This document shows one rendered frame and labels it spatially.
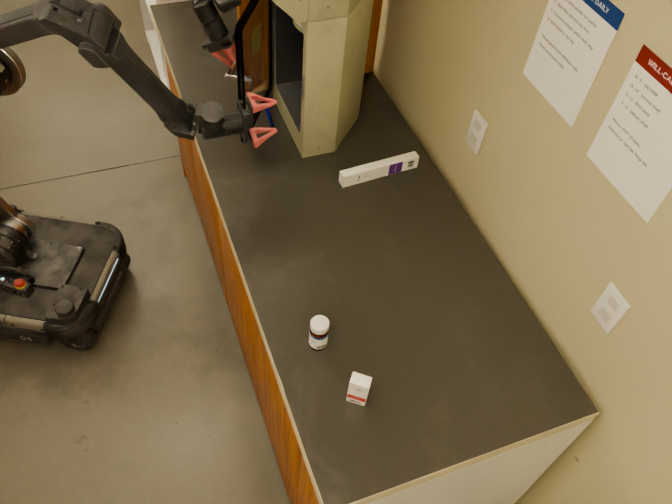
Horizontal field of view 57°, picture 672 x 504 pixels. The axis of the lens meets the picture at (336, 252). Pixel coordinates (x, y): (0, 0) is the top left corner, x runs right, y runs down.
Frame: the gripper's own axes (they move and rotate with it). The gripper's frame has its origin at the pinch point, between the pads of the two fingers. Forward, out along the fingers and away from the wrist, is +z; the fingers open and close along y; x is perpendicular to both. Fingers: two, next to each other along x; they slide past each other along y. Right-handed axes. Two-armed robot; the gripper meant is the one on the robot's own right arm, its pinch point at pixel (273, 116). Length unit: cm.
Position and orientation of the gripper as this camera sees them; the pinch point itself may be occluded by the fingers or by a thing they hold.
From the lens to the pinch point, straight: 172.7
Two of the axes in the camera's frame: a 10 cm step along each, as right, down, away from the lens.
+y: 0.7, -6.3, -7.7
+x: -3.5, -7.4, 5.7
